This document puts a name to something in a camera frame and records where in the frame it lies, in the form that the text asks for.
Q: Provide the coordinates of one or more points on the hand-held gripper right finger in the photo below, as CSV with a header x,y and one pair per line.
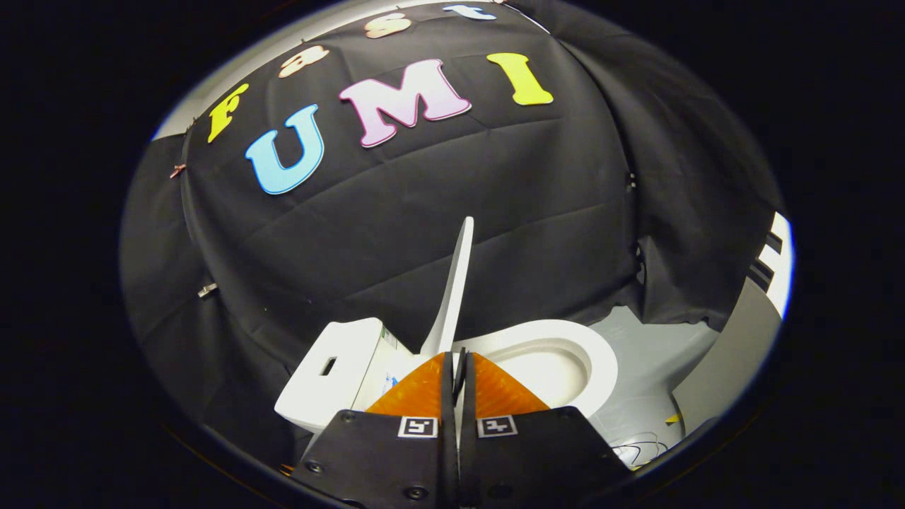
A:
x,y
530,459

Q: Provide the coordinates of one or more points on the white shelf with black parts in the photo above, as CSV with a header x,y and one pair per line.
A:
x,y
778,261

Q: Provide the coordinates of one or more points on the white toilet lid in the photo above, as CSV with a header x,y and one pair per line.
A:
x,y
452,297

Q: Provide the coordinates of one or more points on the copper cloth clip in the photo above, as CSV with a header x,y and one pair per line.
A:
x,y
177,170

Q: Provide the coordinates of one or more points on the grey cabinet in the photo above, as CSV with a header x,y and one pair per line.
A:
x,y
728,367

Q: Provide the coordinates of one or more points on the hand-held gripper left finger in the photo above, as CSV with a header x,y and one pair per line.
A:
x,y
382,459

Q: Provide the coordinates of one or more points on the silver cloth clip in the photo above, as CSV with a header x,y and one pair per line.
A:
x,y
207,290

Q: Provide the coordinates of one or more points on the black backdrop cloth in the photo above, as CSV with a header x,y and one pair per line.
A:
x,y
424,212

